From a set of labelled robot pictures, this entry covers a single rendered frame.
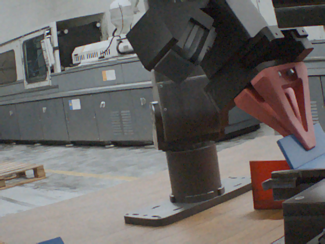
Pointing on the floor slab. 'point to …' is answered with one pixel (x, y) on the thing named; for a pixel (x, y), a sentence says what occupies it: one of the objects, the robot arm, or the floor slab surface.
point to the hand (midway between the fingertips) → (306, 142)
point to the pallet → (8, 167)
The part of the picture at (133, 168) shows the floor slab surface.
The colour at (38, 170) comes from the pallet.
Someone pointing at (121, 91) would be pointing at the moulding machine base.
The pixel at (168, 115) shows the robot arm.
